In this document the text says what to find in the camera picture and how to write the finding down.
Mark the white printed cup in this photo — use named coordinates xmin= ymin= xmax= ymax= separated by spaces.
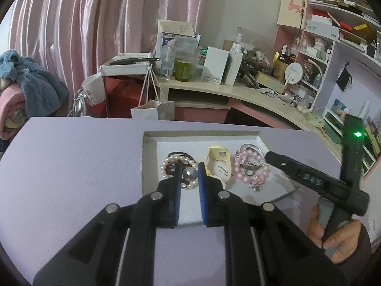
xmin=81 ymin=74 xmax=105 ymax=105

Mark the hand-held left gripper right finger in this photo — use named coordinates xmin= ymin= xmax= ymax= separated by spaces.
xmin=198 ymin=161 xmax=347 ymax=286

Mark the dark bead bracelet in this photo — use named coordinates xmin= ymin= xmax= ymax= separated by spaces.
xmin=165 ymin=152 xmax=197 ymax=173

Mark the white pearl bracelet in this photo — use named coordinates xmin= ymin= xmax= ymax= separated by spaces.
xmin=161 ymin=154 xmax=198 ymax=185

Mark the gold gift bag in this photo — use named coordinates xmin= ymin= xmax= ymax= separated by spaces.
xmin=273 ymin=52 xmax=289 ymax=81

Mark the cream wristwatch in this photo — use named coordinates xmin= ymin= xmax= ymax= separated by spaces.
xmin=206 ymin=146 xmax=233 ymax=189

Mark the silver bangle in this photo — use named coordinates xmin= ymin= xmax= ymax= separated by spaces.
xmin=240 ymin=143 xmax=265 ymax=167

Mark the pink bead bracelet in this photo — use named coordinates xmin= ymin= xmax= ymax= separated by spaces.
xmin=234 ymin=149 xmax=270 ymax=191

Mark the tall white bottle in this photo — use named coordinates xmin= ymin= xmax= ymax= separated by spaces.
xmin=225 ymin=43 xmax=243 ymax=85

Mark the silver foil bag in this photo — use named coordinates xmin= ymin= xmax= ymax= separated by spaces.
xmin=71 ymin=89 xmax=87 ymax=117

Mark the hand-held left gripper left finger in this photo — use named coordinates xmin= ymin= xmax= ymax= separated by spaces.
xmin=33 ymin=162 xmax=183 ymax=286

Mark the red cabinet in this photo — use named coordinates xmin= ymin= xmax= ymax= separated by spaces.
xmin=103 ymin=74 xmax=158 ymax=118

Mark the cream curved desk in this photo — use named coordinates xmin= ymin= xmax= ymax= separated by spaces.
xmin=155 ymin=77 xmax=343 ymax=161

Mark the white shallow tray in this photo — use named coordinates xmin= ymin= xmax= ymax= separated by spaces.
xmin=140 ymin=130 xmax=301 ymax=227

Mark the black drawstring pouch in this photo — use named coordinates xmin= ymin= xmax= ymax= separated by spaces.
xmin=336 ymin=63 xmax=353 ymax=92

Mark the pink curtain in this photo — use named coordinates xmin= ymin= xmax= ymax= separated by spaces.
xmin=6 ymin=0 xmax=227 ymax=117

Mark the black hair straightener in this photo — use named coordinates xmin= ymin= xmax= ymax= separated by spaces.
xmin=110 ymin=57 xmax=161 ymax=66

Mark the clear plastic bottle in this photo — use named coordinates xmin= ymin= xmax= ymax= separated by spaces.
xmin=161 ymin=42 xmax=176 ymax=79

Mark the round white mirror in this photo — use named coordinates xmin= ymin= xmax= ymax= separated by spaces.
xmin=284 ymin=62 xmax=303 ymax=94

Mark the blue plush robe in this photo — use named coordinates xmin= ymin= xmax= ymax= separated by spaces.
xmin=0 ymin=50 xmax=70 ymax=117

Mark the pink blanket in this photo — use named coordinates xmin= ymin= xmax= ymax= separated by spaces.
xmin=0 ymin=83 xmax=29 ymax=140

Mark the white paper bag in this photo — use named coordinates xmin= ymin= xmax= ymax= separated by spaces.
xmin=130 ymin=67 xmax=175 ymax=120

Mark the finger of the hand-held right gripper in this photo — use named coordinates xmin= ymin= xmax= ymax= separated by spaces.
xmin=264 ymin=151 xmax=302 ymax=180

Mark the green glass jar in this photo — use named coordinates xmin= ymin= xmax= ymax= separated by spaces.
xmin=175 ymin=60 xmax=192 ymax=82

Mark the pink and white bookshelf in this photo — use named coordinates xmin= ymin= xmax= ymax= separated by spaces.
xmin=277 ymin=0 xmax=381 ymax=176

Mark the white box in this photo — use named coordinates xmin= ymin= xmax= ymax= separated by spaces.
xmin=204 ymin=46 xmax=230 ymax=84

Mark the person's right hand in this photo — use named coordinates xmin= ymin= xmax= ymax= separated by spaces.
xmin=306 ymin=204 xmax=363 ymax=265

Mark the cream box with pink animal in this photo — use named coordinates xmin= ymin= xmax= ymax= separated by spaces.
xmin=277 ymin=0 xmax=310 ymax=30

